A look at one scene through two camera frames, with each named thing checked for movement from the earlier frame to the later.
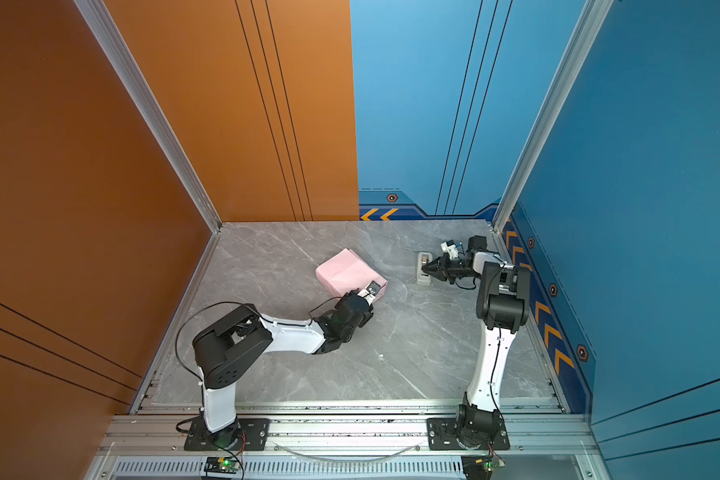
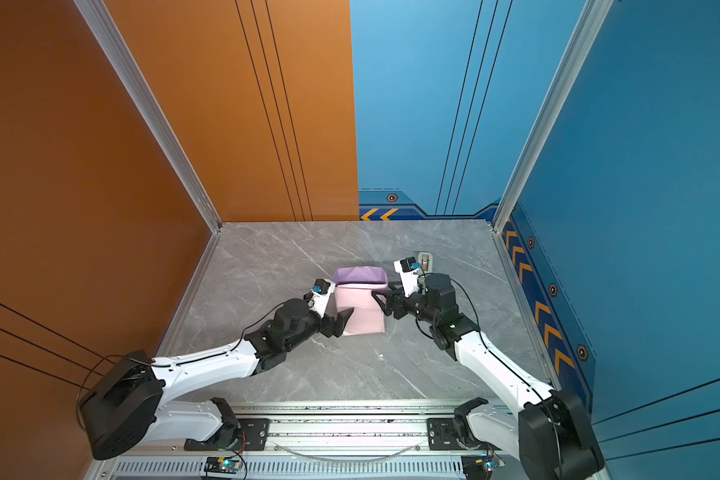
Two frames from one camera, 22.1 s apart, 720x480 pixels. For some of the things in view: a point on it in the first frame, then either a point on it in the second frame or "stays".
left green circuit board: [222, 465] stays
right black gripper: [442, 271] -> [394, 300]
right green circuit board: [477, 467] stays
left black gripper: [347, 301] -> [340, 324]
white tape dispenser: [423, 278] stays
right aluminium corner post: [587, 29] stays
